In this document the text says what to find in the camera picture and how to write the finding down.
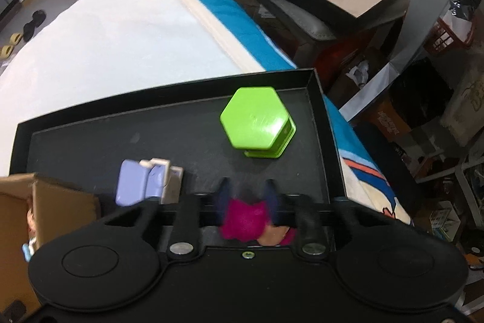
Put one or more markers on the pink bear toy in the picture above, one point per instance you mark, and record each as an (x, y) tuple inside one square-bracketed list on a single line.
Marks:
[(244, 219)]

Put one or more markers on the red plastic basket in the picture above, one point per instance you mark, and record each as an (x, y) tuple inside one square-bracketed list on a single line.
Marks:
[(446, 39)]

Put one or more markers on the orange printed carton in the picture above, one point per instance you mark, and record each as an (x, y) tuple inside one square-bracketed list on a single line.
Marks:
[(389, 118)]

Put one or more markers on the black bag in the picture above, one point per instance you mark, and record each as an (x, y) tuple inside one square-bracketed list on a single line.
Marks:
[(419, 92)]

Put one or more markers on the purple block toy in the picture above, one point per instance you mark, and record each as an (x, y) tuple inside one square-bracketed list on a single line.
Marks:
[(132, 181)]

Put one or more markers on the black slippers pair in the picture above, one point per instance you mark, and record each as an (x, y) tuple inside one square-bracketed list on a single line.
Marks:
[(34, 24)]

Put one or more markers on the brown cardboard box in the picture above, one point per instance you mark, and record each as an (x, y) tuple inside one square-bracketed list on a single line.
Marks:
[(64, 205)]

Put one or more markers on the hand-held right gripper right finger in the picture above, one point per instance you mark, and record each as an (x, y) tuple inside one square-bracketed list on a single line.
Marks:
[(271, 196)]

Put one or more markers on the black tray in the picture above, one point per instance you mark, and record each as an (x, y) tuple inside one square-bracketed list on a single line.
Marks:
[(151, 130)]

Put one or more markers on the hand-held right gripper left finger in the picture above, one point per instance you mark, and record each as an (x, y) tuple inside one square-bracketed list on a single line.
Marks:
[(223, 196)]

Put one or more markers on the yellow slippers pair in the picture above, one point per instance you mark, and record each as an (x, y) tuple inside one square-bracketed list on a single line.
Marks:
[(11, 45)]

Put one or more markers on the green hexagonal box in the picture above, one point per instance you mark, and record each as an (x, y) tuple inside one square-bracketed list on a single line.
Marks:
[(257, 120)]

